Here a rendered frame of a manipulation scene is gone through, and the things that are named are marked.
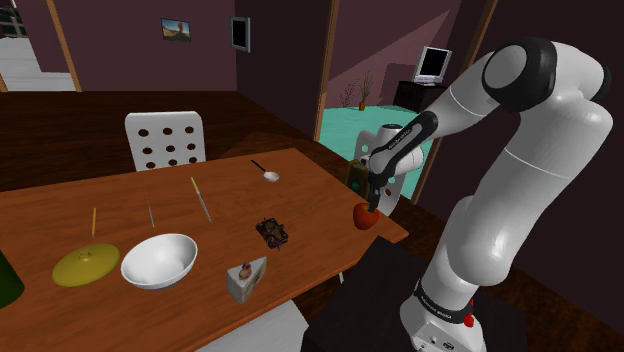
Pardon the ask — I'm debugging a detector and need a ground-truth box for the white chair with holes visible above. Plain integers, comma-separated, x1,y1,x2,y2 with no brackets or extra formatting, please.
352,128,426,217
194,299,311,352
124,110,207,172

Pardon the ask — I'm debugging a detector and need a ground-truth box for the brown box with green button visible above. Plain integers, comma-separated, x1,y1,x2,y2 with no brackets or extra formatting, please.
345,160,372,202

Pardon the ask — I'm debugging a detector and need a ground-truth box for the red apple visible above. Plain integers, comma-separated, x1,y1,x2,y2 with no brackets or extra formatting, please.
352,202,380,231

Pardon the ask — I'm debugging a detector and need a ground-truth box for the potted plant in orange pot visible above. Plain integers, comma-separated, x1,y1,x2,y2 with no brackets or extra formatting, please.
357,71,377,113

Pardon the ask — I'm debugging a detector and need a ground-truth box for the dark desk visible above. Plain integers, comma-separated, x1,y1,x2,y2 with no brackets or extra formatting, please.
392,79,448,114

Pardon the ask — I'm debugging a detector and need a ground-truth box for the black robot stand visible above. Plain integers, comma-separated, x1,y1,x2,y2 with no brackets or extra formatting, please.
301,235,529,352

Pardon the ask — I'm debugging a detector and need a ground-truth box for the white computer monitor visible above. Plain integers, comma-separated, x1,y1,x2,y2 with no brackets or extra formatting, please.
412,45,453,87

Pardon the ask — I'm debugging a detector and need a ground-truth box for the white cake slice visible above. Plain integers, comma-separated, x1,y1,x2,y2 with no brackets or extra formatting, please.
225,256,268,305

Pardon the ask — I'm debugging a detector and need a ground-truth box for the thin grey metal tool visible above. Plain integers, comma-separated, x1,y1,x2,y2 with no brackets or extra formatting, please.
144,190,156,229

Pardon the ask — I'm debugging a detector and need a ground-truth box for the white bowl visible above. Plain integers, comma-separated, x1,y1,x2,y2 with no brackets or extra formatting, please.
120,232,199,291

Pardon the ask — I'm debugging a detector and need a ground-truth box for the brown wooden table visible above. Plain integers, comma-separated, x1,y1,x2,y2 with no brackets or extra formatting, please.
0,147,410,352

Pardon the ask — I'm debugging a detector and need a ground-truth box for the olive yellow pot lid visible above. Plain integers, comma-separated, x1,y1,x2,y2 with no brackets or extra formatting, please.
51,243,122,288

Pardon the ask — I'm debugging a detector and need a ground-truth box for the dark green object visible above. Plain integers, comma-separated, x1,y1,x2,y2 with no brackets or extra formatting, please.
0,250,26,310

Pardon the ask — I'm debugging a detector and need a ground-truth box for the window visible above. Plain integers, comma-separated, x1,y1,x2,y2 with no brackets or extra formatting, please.
0,0,29,40

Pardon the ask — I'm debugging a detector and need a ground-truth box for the black handled white ladle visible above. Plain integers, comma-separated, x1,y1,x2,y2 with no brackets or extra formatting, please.
250,159,281,184

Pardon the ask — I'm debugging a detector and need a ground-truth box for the yellow handled knife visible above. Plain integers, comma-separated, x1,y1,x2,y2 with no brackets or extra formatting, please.
189,176,214,224

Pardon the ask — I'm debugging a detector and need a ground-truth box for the dark framed wall picture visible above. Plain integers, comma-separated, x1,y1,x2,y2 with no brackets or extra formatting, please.
229,15,252,54

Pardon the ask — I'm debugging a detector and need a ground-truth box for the landscape wall picture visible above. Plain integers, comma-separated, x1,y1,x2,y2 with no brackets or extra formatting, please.
160,17,193,44

